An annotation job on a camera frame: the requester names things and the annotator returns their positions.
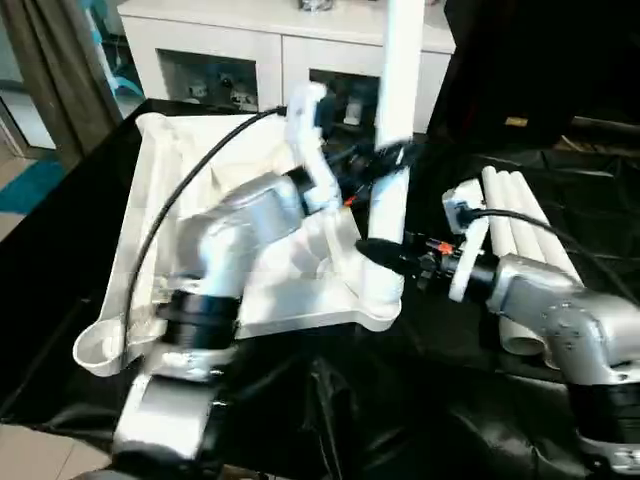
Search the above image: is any teal plastic stool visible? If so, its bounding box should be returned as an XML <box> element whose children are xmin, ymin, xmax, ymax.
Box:
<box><xmin>82</xmin><ymin>4</ymin><xmax>146</xmax><ymax>101</ymax></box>

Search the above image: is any black left wrist camera cable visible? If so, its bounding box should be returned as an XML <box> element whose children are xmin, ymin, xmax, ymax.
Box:
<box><xmin>119</xmin><ymin>107</ymin><xmax>289</xmax><ymax>361</ymax></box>

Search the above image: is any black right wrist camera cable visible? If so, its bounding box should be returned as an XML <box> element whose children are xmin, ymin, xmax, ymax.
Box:
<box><xmin>462</xmin><ymin>207</ymin><xmax>640</xmax><ymax>291</ymax></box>

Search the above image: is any white plastic table top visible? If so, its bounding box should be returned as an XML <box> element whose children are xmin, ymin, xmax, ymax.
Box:
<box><xmin>72</xmin><ymin>112</ymin><xmax>406</xmax><ymax>379</ymax></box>

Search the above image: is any black plastic mat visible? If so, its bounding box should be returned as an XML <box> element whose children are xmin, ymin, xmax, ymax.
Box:
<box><xmin>0</xmin><ymin>97</ymin><xmax>640</xmax><ymax>480</ymax></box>

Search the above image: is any white plastic table leg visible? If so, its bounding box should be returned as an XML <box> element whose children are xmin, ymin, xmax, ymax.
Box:
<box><xmin>480</xmin><ymin>168</ymin><xmax>545</xmax><ymax>357</ymax></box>
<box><xmin>508</xmin><ymin>170</ymin><xmax>584</xmax><ymax>281</ymax></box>
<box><xmin>495</xmin><ymin>170</ymin><xmax>556</xmax><ymax>371</ymax></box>
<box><xmin>364</xmin><ymin>0</ymin><xmax>427</xmax><ymax>281</ymax></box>

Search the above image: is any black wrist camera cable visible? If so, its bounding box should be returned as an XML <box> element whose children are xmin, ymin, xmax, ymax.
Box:
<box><xmin>119</xmin><ymin>107</ymin><xmax>289</xmax><ymax>361</ymax></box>
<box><xmin>462</xmin><ymin>207</ymin><xmax>640</xmax><ymax>291</ymax></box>

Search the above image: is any white cabinet with glass doors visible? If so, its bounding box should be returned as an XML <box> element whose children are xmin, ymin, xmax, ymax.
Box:
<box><xmin>117</xmin><ymin>0</ymin><xmax>459</xmax><ymax>136</ymax></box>

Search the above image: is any blue floor mat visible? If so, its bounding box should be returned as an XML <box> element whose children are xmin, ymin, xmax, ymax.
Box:
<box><xmin>0</xmin><ymin>159</ymin><xmax>69</xmax><ymax>214</ymax></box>

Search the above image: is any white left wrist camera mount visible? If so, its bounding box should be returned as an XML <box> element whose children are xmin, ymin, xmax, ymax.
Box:
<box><xmin>284</xmin><ymin>82</ymin><xmax>344</xmax><ymax>214</ymax></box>

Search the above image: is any grey curtain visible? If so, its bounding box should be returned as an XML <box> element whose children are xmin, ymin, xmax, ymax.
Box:
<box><xmin>0</xmin><ymin>0</ymin><xmax>124</xmax><ymax>166</ymax></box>

